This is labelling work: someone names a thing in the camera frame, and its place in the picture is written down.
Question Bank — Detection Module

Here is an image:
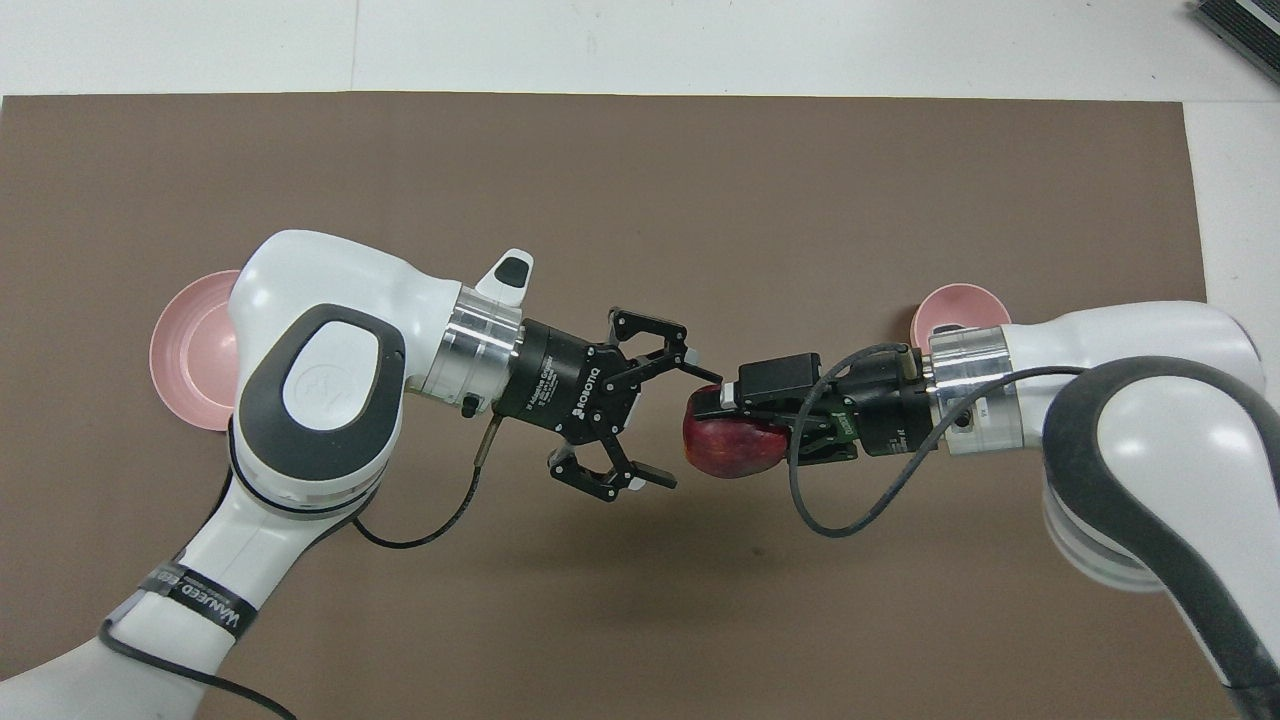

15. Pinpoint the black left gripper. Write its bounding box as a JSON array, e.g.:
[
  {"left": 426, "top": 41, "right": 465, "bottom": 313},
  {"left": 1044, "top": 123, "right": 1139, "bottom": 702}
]
[{"left": 495, "top": 308, "right": 723, "bottom": 501}]

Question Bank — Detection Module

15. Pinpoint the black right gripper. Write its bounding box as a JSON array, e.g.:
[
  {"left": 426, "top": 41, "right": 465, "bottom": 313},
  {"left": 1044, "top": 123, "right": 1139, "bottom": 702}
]
[{"left": 690, "top": 345, "right": 943, "bottom": 466}]

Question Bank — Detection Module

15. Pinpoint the red apple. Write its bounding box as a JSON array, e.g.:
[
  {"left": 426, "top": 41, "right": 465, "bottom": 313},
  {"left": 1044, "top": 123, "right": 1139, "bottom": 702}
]
[{"left": 683, "top": 385, "right": 793, "bottom": 479}]

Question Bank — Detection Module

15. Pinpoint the pink bowl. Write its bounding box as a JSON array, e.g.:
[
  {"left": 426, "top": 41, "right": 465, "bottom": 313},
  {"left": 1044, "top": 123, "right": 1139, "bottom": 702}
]
[{"left": 910, "top": 283, "right": 1011, "bottom": 346}]

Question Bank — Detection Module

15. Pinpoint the pink plate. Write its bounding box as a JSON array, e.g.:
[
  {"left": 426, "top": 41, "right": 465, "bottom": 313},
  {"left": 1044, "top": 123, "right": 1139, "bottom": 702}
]
[{"left": 150, "top": 270, "right": 243, "bottom": 433}]

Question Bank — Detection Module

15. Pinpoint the brown table mat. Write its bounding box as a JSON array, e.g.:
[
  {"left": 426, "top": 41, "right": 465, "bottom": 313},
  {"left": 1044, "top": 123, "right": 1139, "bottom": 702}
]
[{"left": 0, "top": 93, "right": 1208, "bottom": 720}]

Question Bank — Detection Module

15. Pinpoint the grey ribbed device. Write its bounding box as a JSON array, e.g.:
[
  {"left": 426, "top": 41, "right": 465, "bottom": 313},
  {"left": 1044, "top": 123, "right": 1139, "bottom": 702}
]
[{"left": 1190, "top": 0, "right": 1280, "bottom": 86}]

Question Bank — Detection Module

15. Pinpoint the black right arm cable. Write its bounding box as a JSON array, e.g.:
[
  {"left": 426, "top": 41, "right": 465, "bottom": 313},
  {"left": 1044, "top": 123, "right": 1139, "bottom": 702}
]
[{"left": 788, "top": 343, "right": 1086, "bottom": 538}]

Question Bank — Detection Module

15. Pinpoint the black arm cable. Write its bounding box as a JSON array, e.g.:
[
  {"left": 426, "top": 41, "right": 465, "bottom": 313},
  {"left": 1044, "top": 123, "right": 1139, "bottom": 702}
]
[
  {"left": 788, "top": 343, "right": 1086, "bottom": 538},
  {"left": 100, "top": 415, "right": 501, "bottom": 720}
]

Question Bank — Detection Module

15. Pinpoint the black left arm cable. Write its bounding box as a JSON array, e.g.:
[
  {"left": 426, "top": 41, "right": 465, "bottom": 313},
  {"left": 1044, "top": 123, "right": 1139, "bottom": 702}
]
[{"left": 100, "top": 415, "right": 501, "bottom": 720}]

